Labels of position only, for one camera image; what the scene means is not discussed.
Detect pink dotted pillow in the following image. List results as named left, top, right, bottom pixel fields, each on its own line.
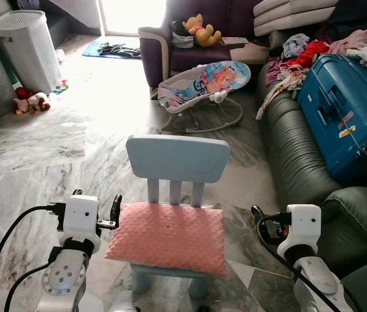
left=105, top=201, right=229, bottom=278

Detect dark green leather sofa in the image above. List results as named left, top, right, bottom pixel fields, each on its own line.
left=256, top=62, right=367, bottom=312

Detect light blue child's chair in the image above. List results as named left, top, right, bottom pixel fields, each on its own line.
left=126, top=134, right=232, bottom=301

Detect small red and beige plush toy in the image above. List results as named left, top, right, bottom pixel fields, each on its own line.
left=12, top=90, right=51, bottom=116

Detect small colourful toy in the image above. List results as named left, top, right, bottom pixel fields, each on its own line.
left=53, top=79, right=70, bottom=96

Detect beige patterned garment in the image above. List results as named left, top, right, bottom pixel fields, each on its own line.
left=256, top=64, right=309, bottom=121

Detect baby bouncer with cartoon print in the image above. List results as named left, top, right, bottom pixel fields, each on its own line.
left=157, top=60, right=252, bottom=135

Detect blue hard-shell suitcase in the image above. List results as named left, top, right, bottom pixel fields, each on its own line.
left=298, top=53, right=367, bottom=184

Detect blue door mat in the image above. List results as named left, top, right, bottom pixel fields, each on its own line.
left=82, top=39, right=143, bottom=60

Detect white slatted laundry basket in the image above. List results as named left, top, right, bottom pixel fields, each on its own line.
left=0, top=10, right=63, bottom=94

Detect red garment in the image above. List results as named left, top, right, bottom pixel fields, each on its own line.
left=281, top=40, right=331, bottom=70

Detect purple armchair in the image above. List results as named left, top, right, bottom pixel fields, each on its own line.
left=138, top=0, right=282, bottom=90

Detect grey-blue garment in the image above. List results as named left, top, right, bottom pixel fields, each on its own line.
left=281, top=33, right=310, bottom=60

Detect grey pouch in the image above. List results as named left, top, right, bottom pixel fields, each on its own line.
left=170, top=21, right=195, bottom=50

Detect pink garment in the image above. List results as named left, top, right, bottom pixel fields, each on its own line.
left=327, top=28, right=367, bottom=55

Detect yellow plush bear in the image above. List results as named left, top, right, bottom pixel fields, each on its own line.
left=182, top=14, right=223, bottom=48

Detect beige stacked cushions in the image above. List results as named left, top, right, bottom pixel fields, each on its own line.
left=253, top=0, right=340, bottom=37

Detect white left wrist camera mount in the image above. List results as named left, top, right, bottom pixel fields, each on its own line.
left=62, top=194, right=102, bottom=239

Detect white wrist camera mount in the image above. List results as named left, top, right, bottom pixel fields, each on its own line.
left=62, top=194, right=102, bottom=239
left=286, top=204, right=323, bottom=253

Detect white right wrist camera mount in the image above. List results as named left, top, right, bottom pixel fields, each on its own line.
left=286, top=204, right=323, bottom=253

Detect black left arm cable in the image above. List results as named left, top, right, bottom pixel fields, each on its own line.
left=0, top=205, right=65, bottom=312

